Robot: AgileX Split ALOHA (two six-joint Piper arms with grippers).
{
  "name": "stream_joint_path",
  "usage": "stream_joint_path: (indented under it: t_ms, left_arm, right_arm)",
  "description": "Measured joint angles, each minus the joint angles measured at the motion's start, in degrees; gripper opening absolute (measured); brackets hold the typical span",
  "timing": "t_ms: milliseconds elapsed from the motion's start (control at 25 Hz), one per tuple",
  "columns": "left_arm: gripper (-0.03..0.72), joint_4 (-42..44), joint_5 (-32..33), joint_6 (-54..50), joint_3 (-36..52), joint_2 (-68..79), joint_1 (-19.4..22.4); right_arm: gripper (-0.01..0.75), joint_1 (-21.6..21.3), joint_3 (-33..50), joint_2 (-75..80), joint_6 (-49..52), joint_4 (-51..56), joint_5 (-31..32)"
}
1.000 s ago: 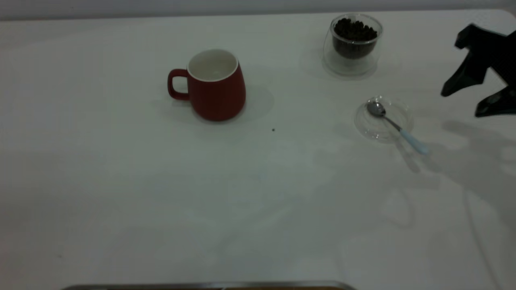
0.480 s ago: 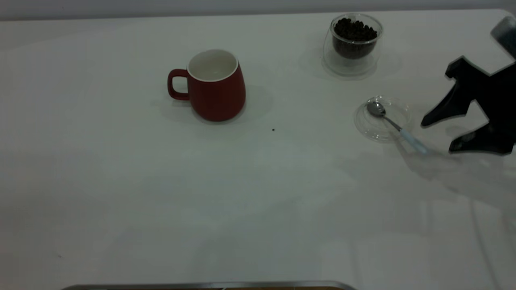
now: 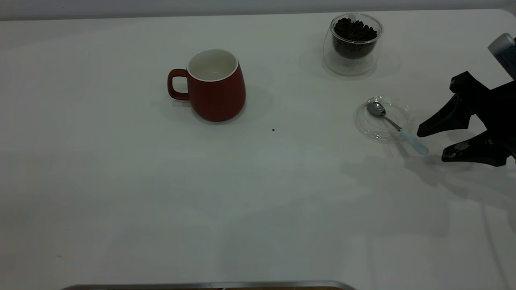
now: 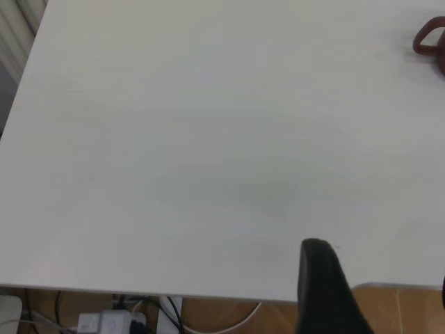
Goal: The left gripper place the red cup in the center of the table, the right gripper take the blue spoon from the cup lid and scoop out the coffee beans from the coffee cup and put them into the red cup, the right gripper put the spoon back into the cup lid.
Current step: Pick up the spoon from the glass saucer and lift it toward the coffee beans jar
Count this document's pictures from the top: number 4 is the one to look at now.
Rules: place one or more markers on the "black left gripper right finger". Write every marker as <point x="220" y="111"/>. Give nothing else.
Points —
<point x="443" y="292"/>

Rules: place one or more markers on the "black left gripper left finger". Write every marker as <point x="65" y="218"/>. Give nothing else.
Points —
<point x="323" y="295"/>

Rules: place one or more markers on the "red ceramic mug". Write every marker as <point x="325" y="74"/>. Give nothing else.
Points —
<point x="419" y="47"/>

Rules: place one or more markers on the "white table leg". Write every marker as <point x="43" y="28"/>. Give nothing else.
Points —
<point x="162" y="316"/>

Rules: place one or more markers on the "white power strip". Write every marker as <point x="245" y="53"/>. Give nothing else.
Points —
<point x="114" y="323"/>

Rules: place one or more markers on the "white box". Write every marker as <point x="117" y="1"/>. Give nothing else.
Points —
<point x="10" y="313"/>

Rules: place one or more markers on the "white pleated curtain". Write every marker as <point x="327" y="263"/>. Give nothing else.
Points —
<point x="14" y="28"/>

